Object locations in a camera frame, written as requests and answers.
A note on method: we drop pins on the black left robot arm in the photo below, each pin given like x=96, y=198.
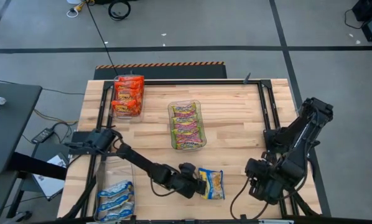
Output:
x=136, y=158

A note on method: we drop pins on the black power adapter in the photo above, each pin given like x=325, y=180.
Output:
x=43, y=135

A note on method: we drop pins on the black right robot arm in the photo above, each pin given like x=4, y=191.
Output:
x=304, y=130

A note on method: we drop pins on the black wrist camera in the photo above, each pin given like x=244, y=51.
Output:
x=187, y=169
x=256, y=168

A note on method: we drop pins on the lime chili Maruchan noodle pack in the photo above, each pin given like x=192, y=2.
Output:
x=184, y=110
x=185, y=122
x=186, y=133
x=189, y=144

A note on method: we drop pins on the orange Maruchan noodle pack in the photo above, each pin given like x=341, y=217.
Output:
x=128, y=85
x=131, y=78
x=128, y=95
x=125, y=109

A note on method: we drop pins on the black desk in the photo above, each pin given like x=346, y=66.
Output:
x=8, y=133

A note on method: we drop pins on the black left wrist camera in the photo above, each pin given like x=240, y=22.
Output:
x=187, y=169

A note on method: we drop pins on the clear plastic bin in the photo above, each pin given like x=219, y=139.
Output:
x=127, y=118
x=117, y=168
x=201, y=105

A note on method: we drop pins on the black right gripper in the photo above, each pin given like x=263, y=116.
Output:
x=279, y=179

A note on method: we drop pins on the black hazard-striped floor mat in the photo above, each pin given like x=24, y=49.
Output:
x=161, y=72

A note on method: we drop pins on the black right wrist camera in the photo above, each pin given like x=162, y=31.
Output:
x=256, y=168

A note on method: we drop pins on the grey laptop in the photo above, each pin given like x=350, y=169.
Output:
x=49, y=186

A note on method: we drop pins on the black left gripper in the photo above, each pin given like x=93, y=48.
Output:
x=184, y=186

